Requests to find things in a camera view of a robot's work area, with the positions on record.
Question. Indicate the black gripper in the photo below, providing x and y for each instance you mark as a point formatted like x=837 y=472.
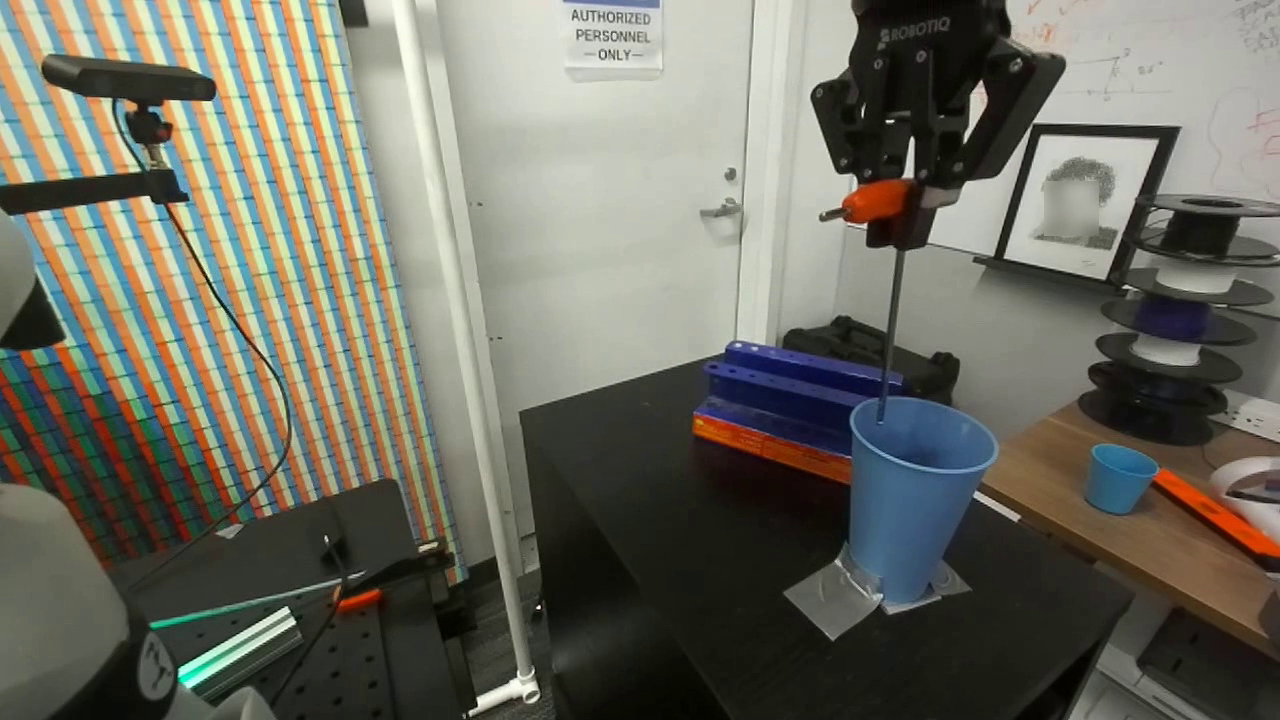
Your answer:
x=924 y=52

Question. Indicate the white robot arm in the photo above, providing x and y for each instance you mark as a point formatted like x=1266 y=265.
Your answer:
x=54 y=600

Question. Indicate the blue orange screwdriver holder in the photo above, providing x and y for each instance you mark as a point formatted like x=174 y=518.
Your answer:
x=786 y=400

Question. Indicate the large blue plastic cup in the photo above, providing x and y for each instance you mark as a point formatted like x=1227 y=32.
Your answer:
x=914 y=492

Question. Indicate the small blue cup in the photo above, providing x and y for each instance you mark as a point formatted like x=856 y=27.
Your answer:
x=1117 y=481

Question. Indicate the white round object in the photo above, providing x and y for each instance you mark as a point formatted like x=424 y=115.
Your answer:
x=1244 y=485

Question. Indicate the black bag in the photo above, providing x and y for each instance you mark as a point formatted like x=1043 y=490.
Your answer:
x=923 y=362

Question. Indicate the stack of filament spools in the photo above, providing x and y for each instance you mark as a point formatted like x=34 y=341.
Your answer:
x=1181 y=323

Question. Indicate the authorized personnel paper sign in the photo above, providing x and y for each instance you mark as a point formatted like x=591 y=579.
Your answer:
x=612 y=32

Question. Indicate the white door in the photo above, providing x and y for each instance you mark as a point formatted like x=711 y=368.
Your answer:
x=603 y=225

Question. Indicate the white marker pen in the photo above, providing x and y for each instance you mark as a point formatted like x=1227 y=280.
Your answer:
x=999 y=505

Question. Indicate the wooden side table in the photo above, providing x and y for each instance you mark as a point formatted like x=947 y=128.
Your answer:
x=1134 y=547

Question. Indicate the black cube table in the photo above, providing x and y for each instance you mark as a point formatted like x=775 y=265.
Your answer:
x=746 y=563

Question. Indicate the orange flat tool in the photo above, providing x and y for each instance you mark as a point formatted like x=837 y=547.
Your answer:
x=1222 y=514

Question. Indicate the black device under table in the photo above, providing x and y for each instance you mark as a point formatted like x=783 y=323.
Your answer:
x=1206 y=664

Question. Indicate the orange black clamp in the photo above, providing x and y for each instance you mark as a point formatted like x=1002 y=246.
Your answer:
x=385 y=579

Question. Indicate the black perforated breadboard table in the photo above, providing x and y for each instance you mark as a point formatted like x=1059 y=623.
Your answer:
x=282 y=615

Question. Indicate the green glowing metal bars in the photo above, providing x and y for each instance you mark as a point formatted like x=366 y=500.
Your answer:
x=240 y=647

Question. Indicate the black picture frame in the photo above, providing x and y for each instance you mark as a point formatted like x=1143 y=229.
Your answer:
x=1087 y=203

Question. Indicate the grey metal base plate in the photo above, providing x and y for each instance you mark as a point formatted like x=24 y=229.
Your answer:
x=832 y=600

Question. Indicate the white pvc pipe frame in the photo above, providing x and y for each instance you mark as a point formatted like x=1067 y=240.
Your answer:
x=461 y=332

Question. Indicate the colourful striped wall panel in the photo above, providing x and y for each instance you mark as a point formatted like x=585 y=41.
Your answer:
x=267 y=293

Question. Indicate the black camera on stand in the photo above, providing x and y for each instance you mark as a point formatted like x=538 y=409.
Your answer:
x=126 y=77

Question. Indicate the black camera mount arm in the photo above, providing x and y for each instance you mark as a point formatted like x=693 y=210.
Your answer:
x=93 y=195

